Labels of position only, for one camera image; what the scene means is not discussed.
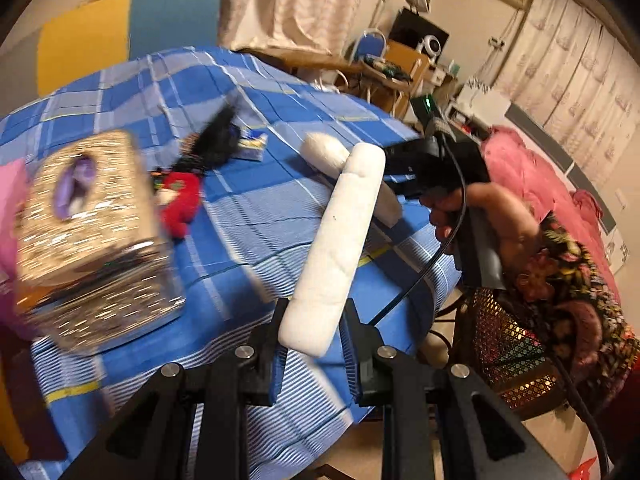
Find red plush toy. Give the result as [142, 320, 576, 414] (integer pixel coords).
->
[155, 170, 203, 239]

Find black monitor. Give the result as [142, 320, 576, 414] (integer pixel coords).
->
[389, 8, 450, 56]

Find blue plaid tablecloth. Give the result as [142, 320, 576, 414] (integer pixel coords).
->
[0, 46, 463, 480]

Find grey yellow blue chair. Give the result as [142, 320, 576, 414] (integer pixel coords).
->
[37, 0, 221, 96]

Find long white plush stick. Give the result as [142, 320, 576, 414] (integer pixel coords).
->
[278, 142, 386, 358]
[300, 132, 403, 226]

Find black metal mesh chair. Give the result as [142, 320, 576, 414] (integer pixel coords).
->
[457, 287, 567, 419]

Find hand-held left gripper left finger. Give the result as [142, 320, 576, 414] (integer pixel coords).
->
[65, 297, 291, 480]

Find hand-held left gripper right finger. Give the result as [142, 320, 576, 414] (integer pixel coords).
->
[340, 299, 568, 480]

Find ornate gold tissue box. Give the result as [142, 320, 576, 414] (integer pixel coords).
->
[12, 130, 187, 351]

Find pink patterned curtain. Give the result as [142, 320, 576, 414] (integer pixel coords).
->
[85, 0, 406, 56]

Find blue packet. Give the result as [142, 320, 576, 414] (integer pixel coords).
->
[235, 127, 268, 162]

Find person's right hand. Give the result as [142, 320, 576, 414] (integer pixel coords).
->
[420, 182, 542, 269]

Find wooden desk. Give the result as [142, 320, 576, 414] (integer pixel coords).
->
[235, 40, 432, 111]

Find pink blanket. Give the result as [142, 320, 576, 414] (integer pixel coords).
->
[480, 125, 610, 242]

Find black cable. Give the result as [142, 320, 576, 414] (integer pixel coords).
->
[367, 125, 469, 326]

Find person's right forearm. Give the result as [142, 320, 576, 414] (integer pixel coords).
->
[500, 210, 640, 397]

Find pale patterned curtain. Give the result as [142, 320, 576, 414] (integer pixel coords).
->
[500, 0, 640, 142]

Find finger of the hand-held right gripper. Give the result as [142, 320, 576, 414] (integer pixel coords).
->
[394, 177, 437, 200]
[382, 140, 442, 182]

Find blue folding chair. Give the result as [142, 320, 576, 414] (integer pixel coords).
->
[354, 30, 389, 64]

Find black feather toy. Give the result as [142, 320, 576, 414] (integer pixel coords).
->
[175, 105, 242, 172]

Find pink cardboard box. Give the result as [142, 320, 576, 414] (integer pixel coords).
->
[0, 157, 37, 341]

